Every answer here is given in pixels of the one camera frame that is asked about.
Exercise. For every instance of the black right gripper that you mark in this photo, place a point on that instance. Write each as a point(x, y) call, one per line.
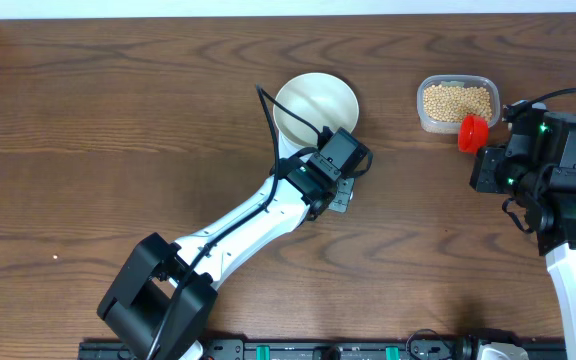
point(482, 179)

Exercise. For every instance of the red measuring scoop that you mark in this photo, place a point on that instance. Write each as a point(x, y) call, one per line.
point(473, 134)

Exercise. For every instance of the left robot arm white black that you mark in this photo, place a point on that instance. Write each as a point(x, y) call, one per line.
point(160, 301)

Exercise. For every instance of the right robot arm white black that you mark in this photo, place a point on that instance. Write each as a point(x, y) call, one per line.
point(536, 169)

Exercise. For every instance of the white digital kitchen scale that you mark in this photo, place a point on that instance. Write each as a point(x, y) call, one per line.
point(344, 192)

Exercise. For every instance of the cream bowl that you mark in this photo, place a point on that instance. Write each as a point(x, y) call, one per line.
point(320, 99)

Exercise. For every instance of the soybeans in container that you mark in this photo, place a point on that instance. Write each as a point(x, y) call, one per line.
point(453, 103)

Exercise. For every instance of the clear plastic container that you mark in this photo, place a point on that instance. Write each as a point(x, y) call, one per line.
point(432, 126)

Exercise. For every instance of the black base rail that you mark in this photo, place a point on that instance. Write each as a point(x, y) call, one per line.
point(422, 344)

